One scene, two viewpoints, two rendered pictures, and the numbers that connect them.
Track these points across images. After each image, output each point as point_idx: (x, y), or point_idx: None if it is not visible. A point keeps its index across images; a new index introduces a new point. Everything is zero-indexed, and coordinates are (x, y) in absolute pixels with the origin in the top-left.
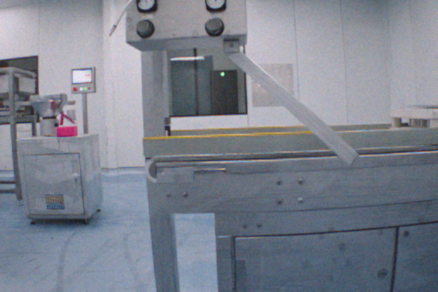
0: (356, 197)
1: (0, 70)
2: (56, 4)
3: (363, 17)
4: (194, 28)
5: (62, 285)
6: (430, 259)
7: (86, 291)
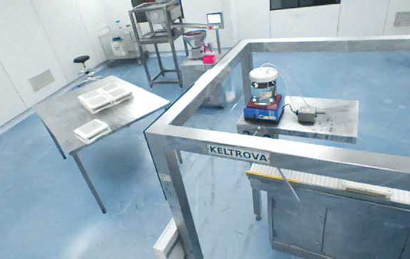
0: (308, 198)
1: (156, 8)
2: None
3: None
4: None
5: (213, 156)
6: (341, 219)
7: (224, 160)
